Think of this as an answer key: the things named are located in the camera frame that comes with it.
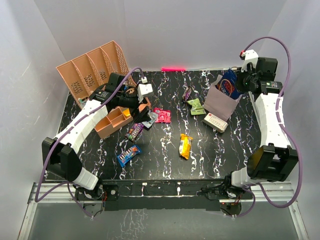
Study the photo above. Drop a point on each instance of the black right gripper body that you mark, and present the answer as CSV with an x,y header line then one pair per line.
x,y
245,79

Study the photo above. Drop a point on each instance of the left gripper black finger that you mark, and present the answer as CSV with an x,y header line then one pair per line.
x,y
141,117
148,118

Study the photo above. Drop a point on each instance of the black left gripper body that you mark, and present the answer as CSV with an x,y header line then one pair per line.
x,y
129,101

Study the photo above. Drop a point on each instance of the blue Burts chips bag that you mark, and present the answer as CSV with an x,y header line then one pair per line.
x,y
227,85

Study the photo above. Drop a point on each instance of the blue M&M's packet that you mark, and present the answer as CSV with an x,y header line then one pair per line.
x,y
127,155

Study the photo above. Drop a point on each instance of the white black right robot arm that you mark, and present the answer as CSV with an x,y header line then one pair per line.
x,y
275,158

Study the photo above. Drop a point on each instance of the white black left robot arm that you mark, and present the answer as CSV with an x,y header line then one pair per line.
x,y
60,154

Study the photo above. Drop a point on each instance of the light blue Himalaya snack packet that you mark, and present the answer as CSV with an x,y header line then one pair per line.
x,y
153,117

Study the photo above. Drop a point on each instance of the yellow cap small box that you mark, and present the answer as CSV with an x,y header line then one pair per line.
x,y
126,113

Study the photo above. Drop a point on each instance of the purple brown M&M's packet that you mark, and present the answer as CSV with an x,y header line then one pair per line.
x,y
134,131

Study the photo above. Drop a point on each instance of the red snack packet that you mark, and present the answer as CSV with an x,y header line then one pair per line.
x,y
163,116

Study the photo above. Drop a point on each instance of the pink red marker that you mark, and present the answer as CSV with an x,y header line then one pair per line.
x,y
172,69

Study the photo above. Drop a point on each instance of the purple M&M's packet far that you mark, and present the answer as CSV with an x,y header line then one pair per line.
x,y
187,93

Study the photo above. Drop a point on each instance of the yellow snack bar packet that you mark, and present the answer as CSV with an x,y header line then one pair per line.
x,y
185,146

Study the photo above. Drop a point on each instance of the peach plastic desk organizer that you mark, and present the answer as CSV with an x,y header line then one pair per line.
x,y
87,72

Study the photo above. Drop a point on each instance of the green snack packet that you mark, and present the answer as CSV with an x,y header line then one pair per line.
x,y
196,107

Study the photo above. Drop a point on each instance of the white red cardboard box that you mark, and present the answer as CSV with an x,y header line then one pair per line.
x,y
215,122

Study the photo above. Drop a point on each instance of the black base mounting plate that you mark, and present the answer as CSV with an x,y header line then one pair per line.
x,y
169,194

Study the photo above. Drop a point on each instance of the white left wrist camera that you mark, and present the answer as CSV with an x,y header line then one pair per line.
x,y
144,89

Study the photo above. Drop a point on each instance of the aluminium frame rail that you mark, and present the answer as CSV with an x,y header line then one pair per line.
x,y
59,217

